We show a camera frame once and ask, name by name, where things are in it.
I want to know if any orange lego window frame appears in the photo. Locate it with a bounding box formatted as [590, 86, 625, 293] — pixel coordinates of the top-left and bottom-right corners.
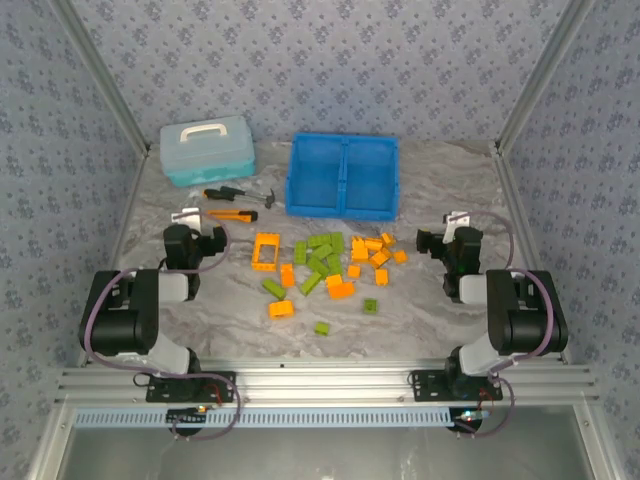
[251, 231, 283, 273]

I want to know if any orange utility knife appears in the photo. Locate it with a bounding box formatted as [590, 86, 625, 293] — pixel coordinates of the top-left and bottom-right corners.
[206, 208, 260, 224]

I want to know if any light blue storage box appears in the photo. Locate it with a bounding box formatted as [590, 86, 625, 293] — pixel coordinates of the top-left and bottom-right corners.
[158, 115, 257, 189]

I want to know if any blue plastic bin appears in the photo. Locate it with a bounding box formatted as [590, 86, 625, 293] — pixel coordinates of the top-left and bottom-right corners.
[284, 131, 347, 219]
[342, 133, 401, 222]

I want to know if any small circuit board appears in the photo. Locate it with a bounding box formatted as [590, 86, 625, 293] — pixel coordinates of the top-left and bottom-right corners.
[449, 407, 489, 432]
[167, 405, 209, 427]

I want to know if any right wrist white bracket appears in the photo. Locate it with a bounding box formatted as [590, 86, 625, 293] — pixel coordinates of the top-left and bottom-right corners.
[443, 210, 472, 244]

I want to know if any wrist white bracket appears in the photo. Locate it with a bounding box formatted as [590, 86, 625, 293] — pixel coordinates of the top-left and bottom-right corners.
[443, 210, 472, 244]
[170, 207, 202, 234]

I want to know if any left wrist white bracket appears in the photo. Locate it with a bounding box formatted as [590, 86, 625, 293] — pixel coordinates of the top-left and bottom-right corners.
[170, 207, 202, 234]

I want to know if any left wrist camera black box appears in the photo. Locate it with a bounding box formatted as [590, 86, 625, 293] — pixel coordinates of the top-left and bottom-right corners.
[208, 227, 230, 257]

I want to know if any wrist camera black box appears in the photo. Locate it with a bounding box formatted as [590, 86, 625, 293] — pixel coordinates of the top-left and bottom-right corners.
[208, 227, 230, 257]
[416, 228, 446, 259]

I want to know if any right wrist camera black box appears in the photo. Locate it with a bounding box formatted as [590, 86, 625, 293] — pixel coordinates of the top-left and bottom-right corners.
[416, 228, 446, 259]

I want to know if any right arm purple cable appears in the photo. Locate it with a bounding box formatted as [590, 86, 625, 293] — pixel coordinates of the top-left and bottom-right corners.
[447, 209, 571, 441]

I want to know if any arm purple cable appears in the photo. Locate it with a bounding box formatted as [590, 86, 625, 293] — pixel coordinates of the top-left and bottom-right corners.
[447, 209, 571, 441]
[82, 219, 242, 442]

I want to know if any aluminium frame side rail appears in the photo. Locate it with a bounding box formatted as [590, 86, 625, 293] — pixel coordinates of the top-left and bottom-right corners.
[106, 149, 152, 274]
[492, 142, 574, 366]

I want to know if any black handled hammer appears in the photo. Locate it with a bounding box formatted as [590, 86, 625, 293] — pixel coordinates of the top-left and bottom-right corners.
[219, 185, 279, 209]

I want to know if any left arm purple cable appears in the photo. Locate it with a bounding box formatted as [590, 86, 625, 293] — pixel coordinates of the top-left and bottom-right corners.
[82, 219, 242, 442]

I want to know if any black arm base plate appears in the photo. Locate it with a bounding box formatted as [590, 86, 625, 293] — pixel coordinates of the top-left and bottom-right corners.
[144, 371, 237, 404]
[408, 369, 504, 404]

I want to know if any aluminium frame post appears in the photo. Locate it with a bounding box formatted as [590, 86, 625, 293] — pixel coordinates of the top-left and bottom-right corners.
[49, 0, 152, 157]
[493, 0, 597, 151]

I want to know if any aluminium frame cross rail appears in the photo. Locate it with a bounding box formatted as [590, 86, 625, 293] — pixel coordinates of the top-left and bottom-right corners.
[53, 363, 601, 407]

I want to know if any slotted grey cable duct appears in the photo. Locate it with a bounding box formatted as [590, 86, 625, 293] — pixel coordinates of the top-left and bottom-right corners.
[73, 405, 466, 430]

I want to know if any aluminium frame leg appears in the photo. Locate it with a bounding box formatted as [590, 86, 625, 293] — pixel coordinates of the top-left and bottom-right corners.
[572, 404, 619, 480]
[28, 404, 77, 480]

